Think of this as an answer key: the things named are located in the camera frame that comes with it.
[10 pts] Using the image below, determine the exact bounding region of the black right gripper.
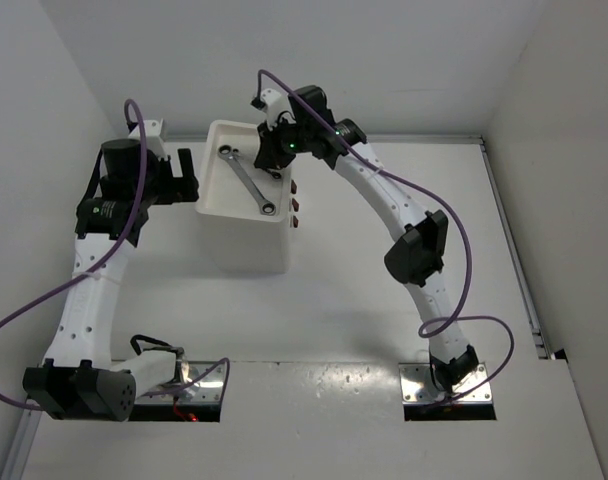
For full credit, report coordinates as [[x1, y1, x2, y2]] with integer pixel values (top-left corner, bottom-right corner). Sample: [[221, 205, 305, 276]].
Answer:
[[257, 113, 312, 170]]

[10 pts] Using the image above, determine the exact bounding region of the large silver ratchet wrench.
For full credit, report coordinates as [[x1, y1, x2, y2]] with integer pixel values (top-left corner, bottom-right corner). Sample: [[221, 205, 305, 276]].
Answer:
[[218, 144, 276, 216]]

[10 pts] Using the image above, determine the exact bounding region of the white drawer organizer cabinet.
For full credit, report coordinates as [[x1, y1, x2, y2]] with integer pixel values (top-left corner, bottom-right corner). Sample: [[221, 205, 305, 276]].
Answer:
[[195, 120, 293, 274]]

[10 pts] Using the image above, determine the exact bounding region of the small silver wrench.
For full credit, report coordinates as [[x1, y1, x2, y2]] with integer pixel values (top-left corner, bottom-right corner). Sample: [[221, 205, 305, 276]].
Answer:
[[266, 170, 282, 180]]

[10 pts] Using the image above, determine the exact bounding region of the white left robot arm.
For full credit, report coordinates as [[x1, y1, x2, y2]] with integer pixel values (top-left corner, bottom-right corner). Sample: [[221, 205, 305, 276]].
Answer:
[[23, 120, 198, 421]]

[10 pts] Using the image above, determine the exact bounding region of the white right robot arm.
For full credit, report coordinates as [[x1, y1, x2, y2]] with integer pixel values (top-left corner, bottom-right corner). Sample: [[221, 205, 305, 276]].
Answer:
[[251, 85, 478, 394]]

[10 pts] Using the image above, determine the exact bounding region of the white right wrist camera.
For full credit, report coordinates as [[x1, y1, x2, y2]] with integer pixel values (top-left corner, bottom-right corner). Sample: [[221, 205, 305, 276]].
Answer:
[[251, 88, 291, 129]]

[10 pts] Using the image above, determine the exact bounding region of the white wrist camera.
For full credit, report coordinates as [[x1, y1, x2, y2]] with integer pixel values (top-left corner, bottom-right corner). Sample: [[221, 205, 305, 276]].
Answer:
[[127, 119, 167, 158], [251, 88, 291, 129]]

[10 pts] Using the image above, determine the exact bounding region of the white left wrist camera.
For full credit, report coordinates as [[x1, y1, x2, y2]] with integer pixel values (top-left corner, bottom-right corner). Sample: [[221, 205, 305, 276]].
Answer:
[[127, 119, 167, 158]]

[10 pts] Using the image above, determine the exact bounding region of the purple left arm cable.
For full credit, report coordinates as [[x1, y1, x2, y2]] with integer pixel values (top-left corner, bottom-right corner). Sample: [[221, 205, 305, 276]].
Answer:
[[0, 98, 230, 412]]

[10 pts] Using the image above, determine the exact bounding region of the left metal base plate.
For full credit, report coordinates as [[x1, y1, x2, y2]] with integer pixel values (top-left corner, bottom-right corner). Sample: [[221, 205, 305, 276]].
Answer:
[[135, 358, 230, 407]]

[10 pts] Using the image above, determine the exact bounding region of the metal base plate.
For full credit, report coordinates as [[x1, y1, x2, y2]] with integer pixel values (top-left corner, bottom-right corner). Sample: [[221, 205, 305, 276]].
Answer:
[[135, 358, 230, 407], [399, 363, 493, 406]]

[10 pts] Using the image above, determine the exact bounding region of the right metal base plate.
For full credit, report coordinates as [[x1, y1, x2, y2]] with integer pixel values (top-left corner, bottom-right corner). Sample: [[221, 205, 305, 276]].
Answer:
[[399, 363, 493, 406]]

